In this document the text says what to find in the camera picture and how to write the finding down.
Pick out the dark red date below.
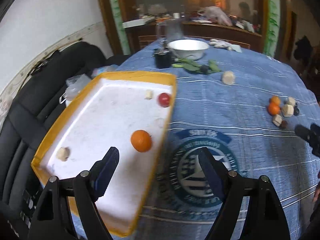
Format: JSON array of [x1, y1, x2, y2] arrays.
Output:
[[279, 120, 288, 129]]

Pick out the dark plum left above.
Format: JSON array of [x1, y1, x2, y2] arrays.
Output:
[[293, 107, 300, 116]]

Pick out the beige cube block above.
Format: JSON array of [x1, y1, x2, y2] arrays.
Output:
[[281, 104, 294, 118]]

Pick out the beige rounded block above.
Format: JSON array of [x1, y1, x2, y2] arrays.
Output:
[[286, 96, 296, 107]]

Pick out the orange tangerine front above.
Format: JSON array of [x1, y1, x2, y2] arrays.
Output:
[[267, 102, 280, 116]]

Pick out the orange tangerine back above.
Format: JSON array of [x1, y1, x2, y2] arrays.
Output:
[[270, 96, 281, 106]]

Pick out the beige chunk tray corner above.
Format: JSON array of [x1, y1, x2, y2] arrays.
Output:
[[56, 147, 71, 162]]

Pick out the blue plaid tablecloth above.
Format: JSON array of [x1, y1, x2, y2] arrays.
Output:
[[72, 36, 320, 240]]

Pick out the round beige block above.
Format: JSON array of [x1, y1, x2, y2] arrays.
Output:
[[221, 71, 235, 86]]

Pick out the black leather sofa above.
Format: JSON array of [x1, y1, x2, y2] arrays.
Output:
[[1, 42, 128, 239]]

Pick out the orange tangerine in tray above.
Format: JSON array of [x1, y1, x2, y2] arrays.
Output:
[[130, 129, 152, 152]]

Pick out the white gloves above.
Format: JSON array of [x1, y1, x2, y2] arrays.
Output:
[[209, 39, 242, 53]]

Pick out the yellow-rimmed white foam tray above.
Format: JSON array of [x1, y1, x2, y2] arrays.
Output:
[[31, 71, 177, 237]]

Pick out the wooden cabinet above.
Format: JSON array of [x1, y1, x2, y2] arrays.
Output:
[[98, 0, 287, 57]]

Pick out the clear plastic bag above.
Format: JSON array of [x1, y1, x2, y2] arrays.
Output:
[[65, 74, 91, 101]]

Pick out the green leafy vegetable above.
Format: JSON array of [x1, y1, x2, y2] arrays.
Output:
[[171, 59, 221, 75]]

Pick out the white enamel bowl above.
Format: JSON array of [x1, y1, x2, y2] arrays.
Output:
[[168, 39, 209, 60]]

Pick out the red apple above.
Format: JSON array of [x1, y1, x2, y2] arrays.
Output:
[[158, 93, 171, 107]]

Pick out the pink plastic bag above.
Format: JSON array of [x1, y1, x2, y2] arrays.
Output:
[[204, 6, 233, 27]]

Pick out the small beige block in tray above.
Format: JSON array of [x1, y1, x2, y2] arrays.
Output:
[[145, 89, 153, 100]]

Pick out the black cup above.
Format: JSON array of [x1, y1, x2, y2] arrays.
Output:
[[153, 48, 172, 69]]

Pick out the glass pitcher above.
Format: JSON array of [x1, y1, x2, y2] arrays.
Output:
[[156, 18, 184, 43]]

